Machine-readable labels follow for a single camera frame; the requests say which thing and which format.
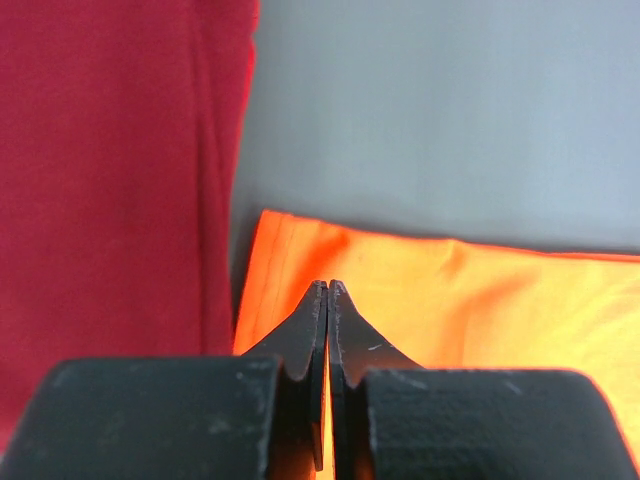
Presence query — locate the folded red t shirt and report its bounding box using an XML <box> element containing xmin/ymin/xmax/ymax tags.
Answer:
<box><xmin>1</xmin><ymin>1</ymin><xmax>259</xmax><ymax>443</ymax></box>

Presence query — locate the orange t shirt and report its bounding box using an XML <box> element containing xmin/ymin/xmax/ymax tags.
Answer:
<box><xmin>234</xmin><ymin>211</ymin><xmax>639</xmax><ymax>471</ymax></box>

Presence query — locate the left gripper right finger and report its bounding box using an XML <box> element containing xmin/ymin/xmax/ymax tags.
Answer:
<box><xmin>327</xmin><ymin>280</ymin><xmax>639</xmax><ymax>479</ymax></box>

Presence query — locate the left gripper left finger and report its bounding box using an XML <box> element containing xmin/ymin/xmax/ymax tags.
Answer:
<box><xmin>1</xmin><ymin>281</ymin><xmax>328</xmax><ymax>479</ymax></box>

